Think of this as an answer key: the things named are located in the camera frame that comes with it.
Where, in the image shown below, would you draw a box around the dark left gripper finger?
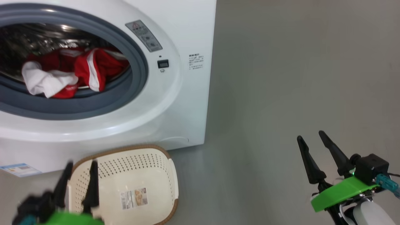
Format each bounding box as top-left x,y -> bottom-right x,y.
82,159 -> 100,214
53,161 -> 74,209

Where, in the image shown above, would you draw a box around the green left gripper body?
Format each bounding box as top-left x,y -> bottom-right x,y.
39,211 -> 105,225

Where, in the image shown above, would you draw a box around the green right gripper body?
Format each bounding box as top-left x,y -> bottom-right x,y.
311,176 -> 380,213

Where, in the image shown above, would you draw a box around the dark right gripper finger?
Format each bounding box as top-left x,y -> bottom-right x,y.
297,135 -> 327,185
318,131 -> 355,177

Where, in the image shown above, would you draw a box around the red and white garment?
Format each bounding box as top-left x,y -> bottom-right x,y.
21,47 -> 130,99

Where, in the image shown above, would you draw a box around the cream perforated laundry basket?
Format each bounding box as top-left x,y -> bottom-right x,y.
67,144 -> 179,225

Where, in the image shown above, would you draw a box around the grey rubber door seal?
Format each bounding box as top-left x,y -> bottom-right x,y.
0,3 -> 149,121

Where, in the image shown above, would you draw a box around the white front-load washing machine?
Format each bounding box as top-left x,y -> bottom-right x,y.
0,0 -> 217,177

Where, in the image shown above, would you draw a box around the blue energy label sticker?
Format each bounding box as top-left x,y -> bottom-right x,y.
0,163 -> 42,178

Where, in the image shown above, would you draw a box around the round white filter cover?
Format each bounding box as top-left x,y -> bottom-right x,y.
161,137 -> 189,146

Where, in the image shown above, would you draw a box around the grey warning sticker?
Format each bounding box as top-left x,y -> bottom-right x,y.
125,20 -> 163,53

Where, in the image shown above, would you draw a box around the teal left camera cable connector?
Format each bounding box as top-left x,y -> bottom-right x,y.
18,215 -> 36,225

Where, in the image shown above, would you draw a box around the teal camera cable connector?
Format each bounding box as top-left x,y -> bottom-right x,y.
375,174 -> 400,199
18,215 -> 36,225

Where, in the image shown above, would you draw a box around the teal right camera cable connector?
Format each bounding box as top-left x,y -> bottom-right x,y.
375,174 -> 400,199

